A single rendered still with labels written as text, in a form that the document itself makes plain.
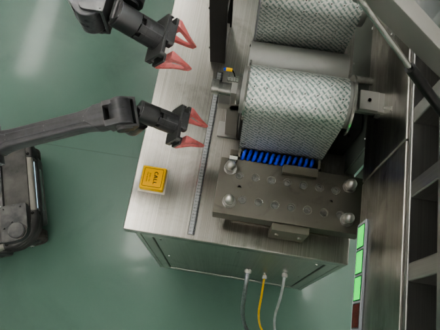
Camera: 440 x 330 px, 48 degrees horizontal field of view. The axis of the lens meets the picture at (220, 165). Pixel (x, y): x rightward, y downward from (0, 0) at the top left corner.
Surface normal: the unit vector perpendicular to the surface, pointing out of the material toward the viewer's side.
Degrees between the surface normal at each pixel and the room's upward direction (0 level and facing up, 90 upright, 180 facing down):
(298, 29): 92
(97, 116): 14
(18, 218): 0
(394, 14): 90
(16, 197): 0
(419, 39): 90
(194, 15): 0
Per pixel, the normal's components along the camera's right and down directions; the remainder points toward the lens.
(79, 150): 0.01, -0.33
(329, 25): -0.16, 0.94
